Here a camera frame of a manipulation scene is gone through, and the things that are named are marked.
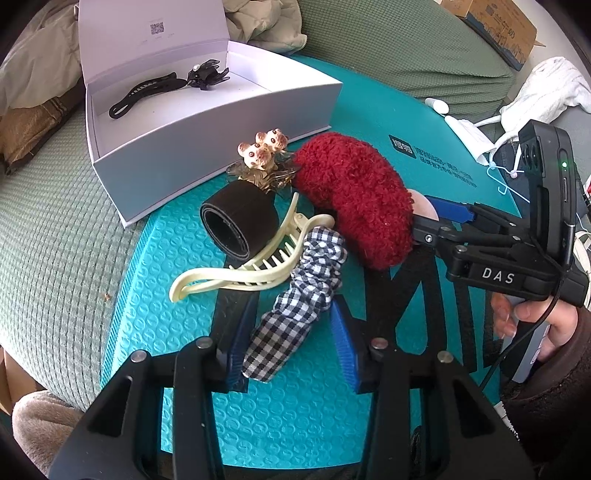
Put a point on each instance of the person's fleece-clad leg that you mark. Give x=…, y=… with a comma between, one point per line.
x=41, y=429

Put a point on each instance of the bear figure hair clip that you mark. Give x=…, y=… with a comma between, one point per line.
x=258, y=154

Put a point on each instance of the white crumpled cloth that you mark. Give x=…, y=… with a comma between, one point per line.
x=554, y=87

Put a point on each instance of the person's right forearm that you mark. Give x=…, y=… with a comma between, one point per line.
x=554, y=392

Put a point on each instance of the brown cushion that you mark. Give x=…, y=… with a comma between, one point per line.
x=32, y=134

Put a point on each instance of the black white checked scrunchie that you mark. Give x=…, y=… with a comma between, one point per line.
x=295, y=295

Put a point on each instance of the green textured bed cover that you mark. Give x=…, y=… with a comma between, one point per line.
x=60, y=230

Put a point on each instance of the cream claw hair clip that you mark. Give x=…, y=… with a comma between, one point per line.
x=207, y=279

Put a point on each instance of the red fluffy scrunchie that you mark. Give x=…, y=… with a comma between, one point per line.
x=360, y=194

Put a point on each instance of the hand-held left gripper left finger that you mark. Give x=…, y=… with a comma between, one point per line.
x=240, y=344

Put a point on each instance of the cream padded quilt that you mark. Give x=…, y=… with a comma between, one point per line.
x=37, y=50

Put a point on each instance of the teal foam mat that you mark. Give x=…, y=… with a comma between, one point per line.
x=286, y=415

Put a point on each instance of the blue printed cardboard box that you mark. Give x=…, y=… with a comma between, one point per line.
x=498, y=27

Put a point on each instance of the black velvet band roll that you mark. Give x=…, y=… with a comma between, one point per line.
x=251, y=207

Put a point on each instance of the black bow hair clip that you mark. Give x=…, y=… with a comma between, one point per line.
x=138, y=90

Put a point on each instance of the white tube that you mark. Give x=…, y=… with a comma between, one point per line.
x=437, y=105

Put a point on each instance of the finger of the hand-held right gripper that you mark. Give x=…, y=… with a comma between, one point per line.
x=427, y=230
x=450, y=210

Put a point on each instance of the white hinged gift box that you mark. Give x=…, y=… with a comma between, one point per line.
x=184, y=134

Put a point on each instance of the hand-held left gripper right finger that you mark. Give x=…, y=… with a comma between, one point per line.
x=344, y=344

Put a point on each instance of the person's right hand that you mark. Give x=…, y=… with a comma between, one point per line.
x=561, y=330

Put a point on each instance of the pink round compact case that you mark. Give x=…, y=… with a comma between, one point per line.
x=422, y=207

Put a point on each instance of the beige puffer jacket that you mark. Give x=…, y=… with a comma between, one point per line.
x=263, y=23

